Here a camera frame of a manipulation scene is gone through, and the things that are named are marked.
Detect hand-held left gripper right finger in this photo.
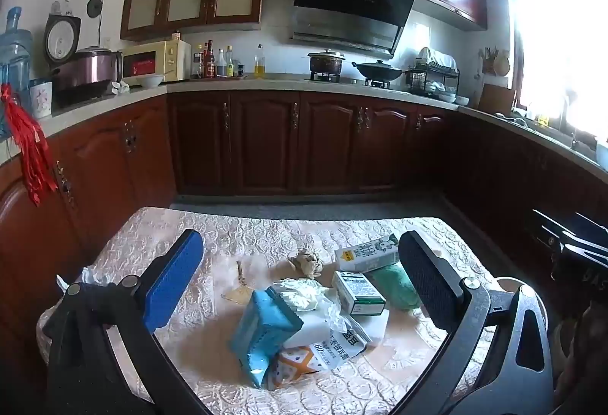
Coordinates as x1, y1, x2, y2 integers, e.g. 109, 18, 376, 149
389, 231, 554, 415

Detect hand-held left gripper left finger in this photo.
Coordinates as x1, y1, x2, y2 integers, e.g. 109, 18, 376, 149
45, 229, 214, 415

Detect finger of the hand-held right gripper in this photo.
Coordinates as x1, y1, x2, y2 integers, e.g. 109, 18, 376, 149
572, 212, 608, 239
531, 208, 578, 250

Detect green and white milk carton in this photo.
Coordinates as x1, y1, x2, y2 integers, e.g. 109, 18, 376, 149
334, 234, 401, 273

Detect large white bucket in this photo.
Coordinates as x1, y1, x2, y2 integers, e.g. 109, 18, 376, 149
491, 275, 552, 375

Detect green and white box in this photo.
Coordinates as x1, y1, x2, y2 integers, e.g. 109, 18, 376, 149
331, 270, 387, 317

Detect blue plastic packet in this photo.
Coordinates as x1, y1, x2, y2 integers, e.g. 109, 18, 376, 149
229, 289, 305, 390

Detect white printed packet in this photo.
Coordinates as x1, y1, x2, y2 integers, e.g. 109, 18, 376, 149
285, 320, 372, 371

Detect brown paper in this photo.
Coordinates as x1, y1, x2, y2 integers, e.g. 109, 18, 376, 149
287, 249, 326, 280

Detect orange patterned packet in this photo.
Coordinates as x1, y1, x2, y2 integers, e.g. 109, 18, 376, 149
268, 344, 343, 391

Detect quilted cream table cloth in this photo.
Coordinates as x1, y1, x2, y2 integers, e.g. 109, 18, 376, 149
35, 206, 499, 415

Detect wooden cutting board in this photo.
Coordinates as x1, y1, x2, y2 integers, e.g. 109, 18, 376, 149
477, 84, 516, 114

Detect lower wooden cabinets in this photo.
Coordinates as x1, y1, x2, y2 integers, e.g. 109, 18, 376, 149
0, 89, 608, 397

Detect chopstick holder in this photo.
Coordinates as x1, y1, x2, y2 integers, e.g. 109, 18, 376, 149
480, 47, 499, 74

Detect black dish rack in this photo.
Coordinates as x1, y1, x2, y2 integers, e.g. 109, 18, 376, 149
406, 47, 461, 97

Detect window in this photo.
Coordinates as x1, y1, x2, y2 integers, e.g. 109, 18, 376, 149
503, 0, 608, 126

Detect red tassel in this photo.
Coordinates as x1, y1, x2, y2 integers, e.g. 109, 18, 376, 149
0, 83, 58, 207

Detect black wok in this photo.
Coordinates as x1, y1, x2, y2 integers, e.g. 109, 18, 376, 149
351, 59, 404, 82

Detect cream microwave oven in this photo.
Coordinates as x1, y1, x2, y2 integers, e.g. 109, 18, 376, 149
121, 40, 192, 87

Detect floral white cup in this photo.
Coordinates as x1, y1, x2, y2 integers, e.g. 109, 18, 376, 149
29, 80, 53, 120

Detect gas stove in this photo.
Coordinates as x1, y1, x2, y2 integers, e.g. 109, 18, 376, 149
309, 72, 395, 89

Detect dark cooking pot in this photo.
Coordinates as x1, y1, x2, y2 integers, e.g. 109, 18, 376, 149
308, 48, 346, 76

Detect rice cooker with open lid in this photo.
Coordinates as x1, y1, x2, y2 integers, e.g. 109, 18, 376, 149
44, 13, 81, 64

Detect black range hood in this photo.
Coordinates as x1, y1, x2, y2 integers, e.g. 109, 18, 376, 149
289, 0, 415, 59

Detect blue water jug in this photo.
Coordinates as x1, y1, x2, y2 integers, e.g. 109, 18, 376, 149
0, 6, 33, 140

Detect glass door wall cabinets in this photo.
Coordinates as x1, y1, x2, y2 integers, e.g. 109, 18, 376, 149
120, 0, 265, 41

